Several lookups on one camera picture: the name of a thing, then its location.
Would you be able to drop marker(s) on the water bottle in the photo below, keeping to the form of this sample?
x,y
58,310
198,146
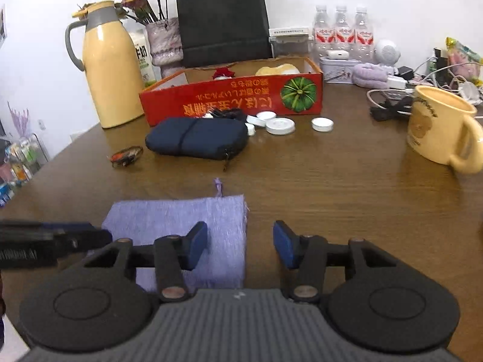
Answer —
x,y
324,36
364,38
344,33

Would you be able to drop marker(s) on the water bottle middle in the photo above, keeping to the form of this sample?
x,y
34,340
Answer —
x,y
344,33

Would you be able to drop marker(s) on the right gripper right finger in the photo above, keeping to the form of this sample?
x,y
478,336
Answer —
x,y
308,255

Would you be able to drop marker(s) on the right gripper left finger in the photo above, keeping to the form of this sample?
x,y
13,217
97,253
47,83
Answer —
x,y
174,254

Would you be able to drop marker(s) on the water bottle left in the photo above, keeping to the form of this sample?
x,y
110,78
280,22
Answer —
x,y
324,36

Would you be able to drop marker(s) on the large white round lid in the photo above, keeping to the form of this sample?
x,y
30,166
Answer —
x,y
280,126

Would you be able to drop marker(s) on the water bottle right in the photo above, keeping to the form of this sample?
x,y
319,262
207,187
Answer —
x,y
364,38

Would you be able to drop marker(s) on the milk carton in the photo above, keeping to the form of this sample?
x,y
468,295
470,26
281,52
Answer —
x,y
144,57

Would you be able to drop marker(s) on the pink textured vase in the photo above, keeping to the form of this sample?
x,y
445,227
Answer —
x,y
166,46

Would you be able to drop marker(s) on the silver tin box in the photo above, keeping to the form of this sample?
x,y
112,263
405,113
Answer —
x,y
337,71

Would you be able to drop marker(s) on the purple cloth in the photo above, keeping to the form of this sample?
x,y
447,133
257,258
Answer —
x,y
208,232

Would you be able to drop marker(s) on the yellow thermos jug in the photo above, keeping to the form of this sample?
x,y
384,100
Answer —
x,y
110,64

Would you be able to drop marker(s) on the yellow mug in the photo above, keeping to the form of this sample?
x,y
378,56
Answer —
x,y
442,128

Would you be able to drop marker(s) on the purple rolled towel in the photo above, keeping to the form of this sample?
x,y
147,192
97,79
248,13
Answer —
x,y
370,76

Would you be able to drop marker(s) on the yellow plush toy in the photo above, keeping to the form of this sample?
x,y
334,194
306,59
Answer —
x,y
284,69

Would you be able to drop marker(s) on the red cardboard box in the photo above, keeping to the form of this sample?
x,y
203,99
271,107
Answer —
x,y
193,93

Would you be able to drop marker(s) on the white round speaker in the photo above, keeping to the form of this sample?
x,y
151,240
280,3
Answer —
x,y
386,52

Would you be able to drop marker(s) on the black paper bag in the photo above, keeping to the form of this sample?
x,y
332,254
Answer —
x,y
214,32

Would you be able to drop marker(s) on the snack bag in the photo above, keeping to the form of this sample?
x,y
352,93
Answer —
x,y
463,61

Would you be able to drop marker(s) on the red fabric flower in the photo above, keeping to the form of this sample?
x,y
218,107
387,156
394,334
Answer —
x,y
223,73

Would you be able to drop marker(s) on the dark blue pouch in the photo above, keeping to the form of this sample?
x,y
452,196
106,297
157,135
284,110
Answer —
x,y
213,139

